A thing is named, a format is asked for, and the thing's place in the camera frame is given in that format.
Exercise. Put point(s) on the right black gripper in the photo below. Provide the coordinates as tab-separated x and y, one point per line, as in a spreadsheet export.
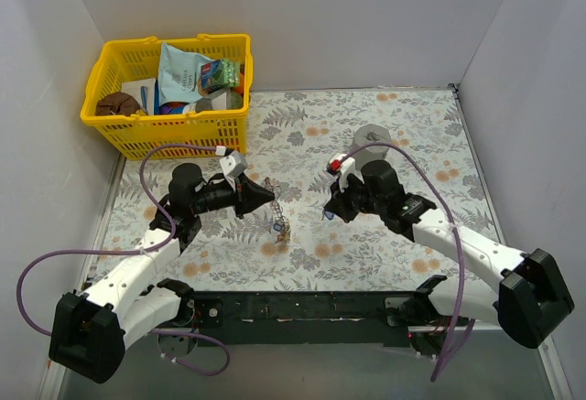
341	205

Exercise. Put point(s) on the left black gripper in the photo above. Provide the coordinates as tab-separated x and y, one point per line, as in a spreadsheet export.
241	194

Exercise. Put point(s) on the key with blue tag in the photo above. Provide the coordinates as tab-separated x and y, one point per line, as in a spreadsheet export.
326	216

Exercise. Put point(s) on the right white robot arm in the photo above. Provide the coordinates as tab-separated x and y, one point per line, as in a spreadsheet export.
526	294

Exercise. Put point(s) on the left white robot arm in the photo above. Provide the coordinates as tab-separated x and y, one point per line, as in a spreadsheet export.
93	330

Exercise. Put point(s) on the floral table mat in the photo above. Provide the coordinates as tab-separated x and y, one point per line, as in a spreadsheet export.
290	138

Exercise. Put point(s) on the grey paper roll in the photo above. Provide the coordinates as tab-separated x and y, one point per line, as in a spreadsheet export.
368	134

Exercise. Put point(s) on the yellow plastic basket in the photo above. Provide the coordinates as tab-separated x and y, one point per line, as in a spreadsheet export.
137	59

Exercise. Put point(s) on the green blue carton box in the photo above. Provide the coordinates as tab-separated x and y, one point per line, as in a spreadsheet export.
219	74

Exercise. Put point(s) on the light blue chips bag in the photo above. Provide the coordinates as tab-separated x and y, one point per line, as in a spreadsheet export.
179	74

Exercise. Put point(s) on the white paper box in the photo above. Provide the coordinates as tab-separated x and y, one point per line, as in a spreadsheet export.
145	92

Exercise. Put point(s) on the brown round object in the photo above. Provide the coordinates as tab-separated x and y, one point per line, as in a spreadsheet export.
117	103

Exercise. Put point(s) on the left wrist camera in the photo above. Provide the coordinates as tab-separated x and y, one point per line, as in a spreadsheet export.
232	163

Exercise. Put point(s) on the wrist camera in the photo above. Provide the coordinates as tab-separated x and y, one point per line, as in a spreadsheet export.
232	163
341	166

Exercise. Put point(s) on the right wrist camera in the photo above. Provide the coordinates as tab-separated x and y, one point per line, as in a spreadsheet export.
341	166

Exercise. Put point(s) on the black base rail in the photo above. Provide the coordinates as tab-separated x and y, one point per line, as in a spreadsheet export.
318	317

